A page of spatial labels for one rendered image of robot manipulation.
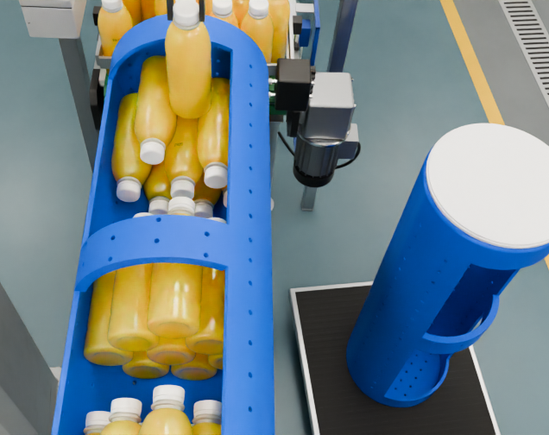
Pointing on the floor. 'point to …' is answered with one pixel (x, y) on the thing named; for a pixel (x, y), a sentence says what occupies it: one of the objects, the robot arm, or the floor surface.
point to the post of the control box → (80, 92)
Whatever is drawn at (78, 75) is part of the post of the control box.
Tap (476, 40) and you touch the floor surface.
